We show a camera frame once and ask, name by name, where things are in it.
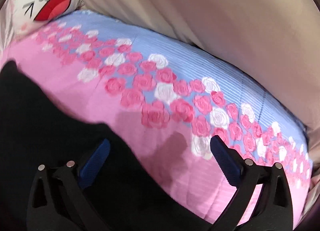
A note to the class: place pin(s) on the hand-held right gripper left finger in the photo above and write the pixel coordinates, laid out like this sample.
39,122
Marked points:
96,164

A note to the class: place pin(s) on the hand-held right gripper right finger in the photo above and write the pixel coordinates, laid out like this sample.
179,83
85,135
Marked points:
225,161

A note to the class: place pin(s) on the black pants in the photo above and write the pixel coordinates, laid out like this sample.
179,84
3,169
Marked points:
37,121

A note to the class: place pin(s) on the beige cloth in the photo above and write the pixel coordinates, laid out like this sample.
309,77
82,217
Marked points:
212,13

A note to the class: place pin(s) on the white cartoon face pillow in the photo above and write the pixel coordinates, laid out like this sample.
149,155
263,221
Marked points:
58,2

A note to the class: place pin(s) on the pink floral blanket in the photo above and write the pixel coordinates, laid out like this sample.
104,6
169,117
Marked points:
82,76

